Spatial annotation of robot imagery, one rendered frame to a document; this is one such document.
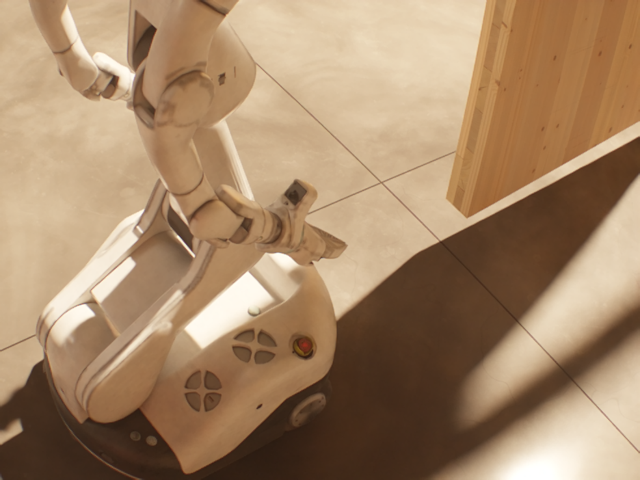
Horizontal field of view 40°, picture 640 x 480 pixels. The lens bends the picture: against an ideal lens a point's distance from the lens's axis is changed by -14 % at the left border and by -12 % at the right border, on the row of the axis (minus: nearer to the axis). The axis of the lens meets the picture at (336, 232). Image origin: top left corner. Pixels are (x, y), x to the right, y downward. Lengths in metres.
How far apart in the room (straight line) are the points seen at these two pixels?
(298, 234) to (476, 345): 0.99
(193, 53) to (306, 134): 1.79
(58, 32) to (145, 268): 0.58
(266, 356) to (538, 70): 1.00
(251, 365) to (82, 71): 0.69
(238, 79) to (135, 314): 0.57
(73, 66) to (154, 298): 0.51
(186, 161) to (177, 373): 0.75
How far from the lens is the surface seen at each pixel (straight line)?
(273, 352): 2.00
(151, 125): 1.31
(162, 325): 1.90
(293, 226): 1.67
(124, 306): 1.96
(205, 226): 1.49
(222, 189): 1.55
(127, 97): 1.92
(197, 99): 1.29
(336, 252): 1.80
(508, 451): 2.39
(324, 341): 2.06
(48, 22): 1.68
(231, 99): 1.61
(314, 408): 2.25
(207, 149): 1.73
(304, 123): 3.06
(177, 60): 1.25
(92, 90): 1.85
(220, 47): 1.53
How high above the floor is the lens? 1.95
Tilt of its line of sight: 45 degrees down
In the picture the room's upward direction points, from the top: 11 degrees clockwise
